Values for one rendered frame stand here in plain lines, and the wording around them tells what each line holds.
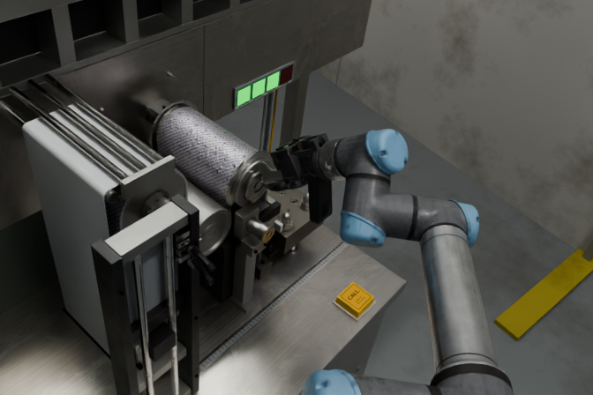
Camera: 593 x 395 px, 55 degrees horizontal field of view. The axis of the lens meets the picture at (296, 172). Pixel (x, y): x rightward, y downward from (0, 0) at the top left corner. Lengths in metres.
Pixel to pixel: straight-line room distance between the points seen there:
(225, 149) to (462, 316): 0.64
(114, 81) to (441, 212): 0.75
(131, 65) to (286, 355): 0.74
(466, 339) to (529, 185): 2.59
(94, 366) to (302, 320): 0.48
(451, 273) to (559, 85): 2.28
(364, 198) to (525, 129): 2.34
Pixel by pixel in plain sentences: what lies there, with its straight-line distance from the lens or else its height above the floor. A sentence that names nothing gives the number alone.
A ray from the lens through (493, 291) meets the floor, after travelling 2.93.
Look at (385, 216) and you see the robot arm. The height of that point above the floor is 1.44.
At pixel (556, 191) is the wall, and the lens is 3.26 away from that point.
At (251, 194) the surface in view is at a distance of 1.23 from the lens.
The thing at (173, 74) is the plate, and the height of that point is 1.34.
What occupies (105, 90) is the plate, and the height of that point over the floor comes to 1.37.
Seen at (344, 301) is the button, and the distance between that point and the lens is 1.46.
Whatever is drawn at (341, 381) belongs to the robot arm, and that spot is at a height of 1.50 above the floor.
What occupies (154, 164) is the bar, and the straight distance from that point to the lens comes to 0.95.
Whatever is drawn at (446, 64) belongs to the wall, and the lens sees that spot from 3.38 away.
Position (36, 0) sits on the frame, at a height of 1.60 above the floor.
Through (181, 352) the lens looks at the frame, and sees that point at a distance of 1.19.
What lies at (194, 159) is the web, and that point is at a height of 1.27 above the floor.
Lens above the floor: 2.07
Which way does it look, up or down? 40 degrees down
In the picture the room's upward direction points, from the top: 8 degrees clockwise
